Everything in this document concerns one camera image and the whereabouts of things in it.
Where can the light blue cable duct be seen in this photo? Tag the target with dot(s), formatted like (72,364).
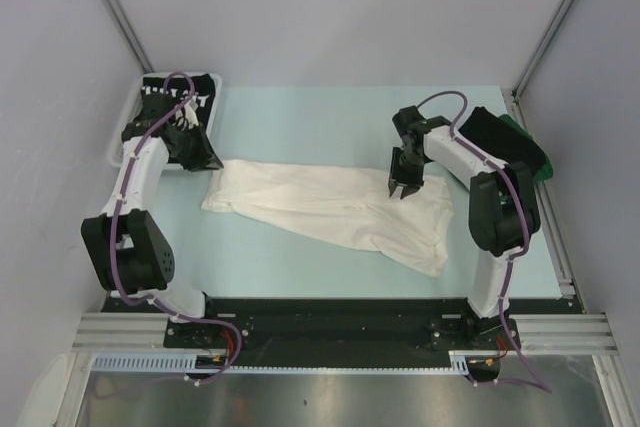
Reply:
(193,364)

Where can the folded black t-shirt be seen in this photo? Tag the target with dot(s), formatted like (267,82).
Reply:
(500,140)

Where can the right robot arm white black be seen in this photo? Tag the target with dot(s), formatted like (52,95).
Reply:
(503,214)

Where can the folded green t-shirt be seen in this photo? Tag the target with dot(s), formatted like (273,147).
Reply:
(545,172)

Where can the aluminium front frame rail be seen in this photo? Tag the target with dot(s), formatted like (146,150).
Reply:
(561,334)

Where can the white floral print t-shirt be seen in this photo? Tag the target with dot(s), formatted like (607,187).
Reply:
(347,207)

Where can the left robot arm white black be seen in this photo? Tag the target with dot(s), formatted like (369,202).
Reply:
(132,258)

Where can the black t-shirt white lettering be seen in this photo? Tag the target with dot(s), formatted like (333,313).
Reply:
(156,105)

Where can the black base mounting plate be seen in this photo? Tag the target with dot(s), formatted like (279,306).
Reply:
(333,333)

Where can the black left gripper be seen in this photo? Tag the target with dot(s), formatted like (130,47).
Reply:
(205,158)

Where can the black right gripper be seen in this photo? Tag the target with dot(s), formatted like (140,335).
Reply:
(412,182)

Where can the white plastic laundry basket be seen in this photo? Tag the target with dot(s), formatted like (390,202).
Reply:
(117,142)

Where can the right rear aluminium post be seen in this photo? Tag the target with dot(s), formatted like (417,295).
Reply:
(552,30)

